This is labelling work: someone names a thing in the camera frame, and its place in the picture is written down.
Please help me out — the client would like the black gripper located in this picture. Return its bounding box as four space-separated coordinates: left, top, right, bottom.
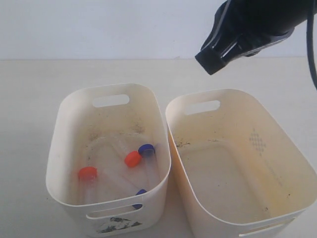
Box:
195 0 295 75

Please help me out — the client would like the blue cap tube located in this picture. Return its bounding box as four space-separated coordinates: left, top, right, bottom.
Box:
102 169 147 199
138 144 160 190

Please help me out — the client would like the cream plastic bin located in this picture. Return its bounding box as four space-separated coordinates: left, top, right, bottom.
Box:
165 89 317 238
46 84 171 238

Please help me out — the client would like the orange cap tube labelled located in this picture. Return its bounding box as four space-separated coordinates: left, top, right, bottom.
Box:
112 140 142 168

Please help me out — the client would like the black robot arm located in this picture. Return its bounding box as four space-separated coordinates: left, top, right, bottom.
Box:
195 0 317 75

